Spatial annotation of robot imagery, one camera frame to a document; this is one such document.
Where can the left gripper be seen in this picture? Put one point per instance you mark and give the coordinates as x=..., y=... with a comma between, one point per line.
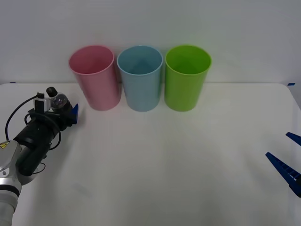
x=64, y=121

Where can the green plastic bin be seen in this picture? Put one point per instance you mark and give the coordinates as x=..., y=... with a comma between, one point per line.
x=183, y=91

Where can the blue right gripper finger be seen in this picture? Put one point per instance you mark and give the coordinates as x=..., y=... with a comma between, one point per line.
x=285, y=170
x=295, y=138

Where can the pale blue plastic bin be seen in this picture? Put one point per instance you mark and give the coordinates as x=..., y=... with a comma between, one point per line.
x=141, y=91

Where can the small dark bottle black cap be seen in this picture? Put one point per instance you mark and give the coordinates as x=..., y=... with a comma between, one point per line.
x=60, y=101

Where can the pink plastic bin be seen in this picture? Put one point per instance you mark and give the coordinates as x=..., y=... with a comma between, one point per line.
x=98, y=89

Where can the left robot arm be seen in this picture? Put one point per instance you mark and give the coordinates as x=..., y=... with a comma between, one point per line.
x=35, y=133

